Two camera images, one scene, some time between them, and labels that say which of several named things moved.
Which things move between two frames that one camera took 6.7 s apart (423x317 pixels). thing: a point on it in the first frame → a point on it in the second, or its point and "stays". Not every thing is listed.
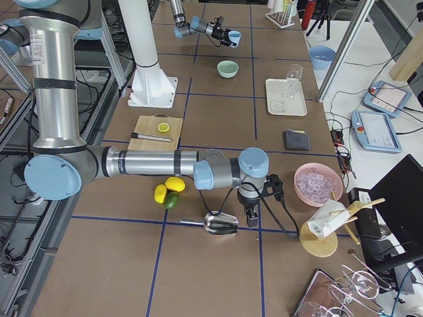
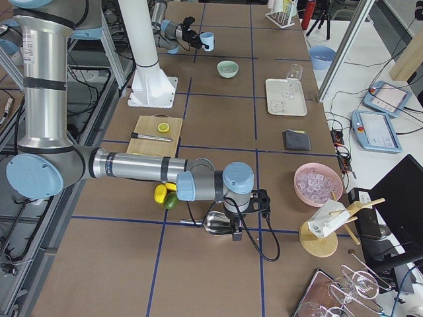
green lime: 171,200 stays
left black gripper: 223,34 → 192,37
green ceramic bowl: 227,69 stays
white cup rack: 283,12 stays
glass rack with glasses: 327,296 stays
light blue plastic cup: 234,36 → 207,38
